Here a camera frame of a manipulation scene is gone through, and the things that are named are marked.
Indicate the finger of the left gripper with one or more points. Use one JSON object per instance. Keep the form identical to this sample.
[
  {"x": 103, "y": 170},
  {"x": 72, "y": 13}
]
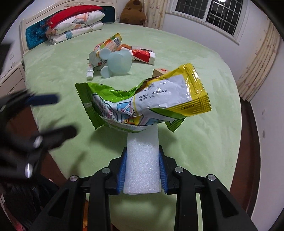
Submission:
[
  {"x": 52, "y": 139},
  {"x": 43, "y": 99}
]

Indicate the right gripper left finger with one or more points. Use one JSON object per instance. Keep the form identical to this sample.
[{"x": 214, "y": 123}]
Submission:
[{"x": 65, "y": 211}]

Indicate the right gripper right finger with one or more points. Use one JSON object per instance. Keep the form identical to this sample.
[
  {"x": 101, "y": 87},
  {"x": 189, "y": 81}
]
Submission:
[{"x": 220, "y": 210}]

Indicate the white foam block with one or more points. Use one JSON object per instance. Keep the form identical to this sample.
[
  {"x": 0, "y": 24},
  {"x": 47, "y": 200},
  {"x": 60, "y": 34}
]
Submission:
[{"x": 142, "y": 163}]

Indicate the green yellow snack bag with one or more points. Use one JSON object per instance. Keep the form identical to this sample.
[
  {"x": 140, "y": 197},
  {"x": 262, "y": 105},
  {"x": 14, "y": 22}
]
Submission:
[{"x": 168, "y": 98}]

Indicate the white nightstand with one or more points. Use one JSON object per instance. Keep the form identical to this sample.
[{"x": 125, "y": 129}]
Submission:
[{"x": 13, "y": 81}]

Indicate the small white bottle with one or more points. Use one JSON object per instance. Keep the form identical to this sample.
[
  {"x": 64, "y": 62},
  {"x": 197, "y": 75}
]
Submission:
[{"x": 89, "y": 73}]

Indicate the white blue headboard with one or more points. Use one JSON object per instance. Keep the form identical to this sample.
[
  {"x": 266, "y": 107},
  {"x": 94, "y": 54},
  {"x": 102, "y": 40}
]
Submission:
[{"x": 33, "y": 29}]

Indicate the red pillow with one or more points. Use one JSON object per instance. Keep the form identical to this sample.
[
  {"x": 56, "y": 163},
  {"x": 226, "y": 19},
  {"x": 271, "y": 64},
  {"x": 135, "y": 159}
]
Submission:
[{"x": 69, "y": 12}]

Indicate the light blue plastic toy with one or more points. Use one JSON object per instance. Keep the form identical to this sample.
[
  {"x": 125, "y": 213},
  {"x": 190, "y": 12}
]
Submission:
[{"x": 118, "y": 63}]

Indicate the green bed blanket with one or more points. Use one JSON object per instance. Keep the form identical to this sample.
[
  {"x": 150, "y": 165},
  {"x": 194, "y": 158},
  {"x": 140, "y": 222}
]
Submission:
[{"x": 203, "y": 144}]

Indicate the orange white snack bag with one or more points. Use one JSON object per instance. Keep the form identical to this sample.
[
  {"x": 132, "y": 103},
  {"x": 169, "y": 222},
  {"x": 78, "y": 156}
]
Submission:
[{"x": 98, "y": 57}]

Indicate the red white carton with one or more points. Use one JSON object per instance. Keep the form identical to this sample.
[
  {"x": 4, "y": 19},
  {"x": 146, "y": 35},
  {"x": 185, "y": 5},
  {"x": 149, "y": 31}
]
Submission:
[{"x": 142, "y": 55}]

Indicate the small wooden cube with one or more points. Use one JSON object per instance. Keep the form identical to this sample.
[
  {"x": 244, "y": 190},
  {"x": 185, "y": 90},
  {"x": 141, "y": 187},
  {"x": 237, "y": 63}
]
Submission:
[{"x": 159, "y": 72}]

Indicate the brown plush toy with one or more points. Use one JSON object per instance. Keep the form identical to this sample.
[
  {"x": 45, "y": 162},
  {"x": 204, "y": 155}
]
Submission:
[{"x": 133, "y": 14}]

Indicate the floral curtain right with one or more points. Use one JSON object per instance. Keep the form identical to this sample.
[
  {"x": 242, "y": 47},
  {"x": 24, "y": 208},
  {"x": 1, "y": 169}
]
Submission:
[{"x": 263, "y": 59}]

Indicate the floral curtain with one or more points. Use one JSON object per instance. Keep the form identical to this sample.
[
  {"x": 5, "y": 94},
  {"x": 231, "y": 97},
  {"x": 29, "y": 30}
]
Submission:
[
  {"x": 155, "y": 11},
  {"x": 263, "y": 59}
]

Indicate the floral curtain left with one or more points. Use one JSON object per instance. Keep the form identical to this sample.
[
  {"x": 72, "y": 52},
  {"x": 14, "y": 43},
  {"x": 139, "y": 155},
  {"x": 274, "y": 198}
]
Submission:
[{"x": 155, "y": 11}]

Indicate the barred window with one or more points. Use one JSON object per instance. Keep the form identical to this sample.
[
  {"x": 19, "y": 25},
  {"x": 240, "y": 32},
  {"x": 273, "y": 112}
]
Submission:
[{"x": 228, "y": 18}]

